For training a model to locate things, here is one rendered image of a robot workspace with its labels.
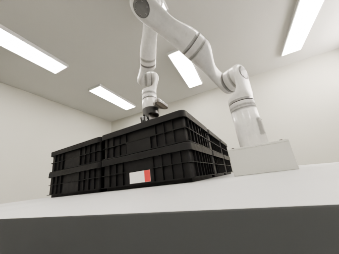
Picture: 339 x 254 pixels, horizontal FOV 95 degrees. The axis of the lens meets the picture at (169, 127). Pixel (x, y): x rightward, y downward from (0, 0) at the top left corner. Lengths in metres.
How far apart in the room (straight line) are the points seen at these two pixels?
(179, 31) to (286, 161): 0.52
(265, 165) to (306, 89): 3.78
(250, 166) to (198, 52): 0.42
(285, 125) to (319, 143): 0.61
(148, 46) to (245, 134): 0.50
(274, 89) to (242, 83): 3.53
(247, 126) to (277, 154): 0.13
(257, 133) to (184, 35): 0.41
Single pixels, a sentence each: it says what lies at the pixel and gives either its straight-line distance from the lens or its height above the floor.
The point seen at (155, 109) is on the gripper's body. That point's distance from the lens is 0.70.
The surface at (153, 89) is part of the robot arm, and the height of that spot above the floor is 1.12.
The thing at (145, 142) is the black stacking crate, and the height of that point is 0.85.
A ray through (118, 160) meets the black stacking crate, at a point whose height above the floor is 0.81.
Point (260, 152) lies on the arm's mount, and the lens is 0.55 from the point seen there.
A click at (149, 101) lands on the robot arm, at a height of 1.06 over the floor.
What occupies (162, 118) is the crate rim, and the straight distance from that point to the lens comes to 0.54.
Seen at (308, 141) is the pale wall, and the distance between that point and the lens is 3.95.
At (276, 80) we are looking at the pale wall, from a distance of 4.28.
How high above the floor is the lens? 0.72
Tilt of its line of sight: 19 degrees up
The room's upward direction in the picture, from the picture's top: 7 degrees counter-clockwise
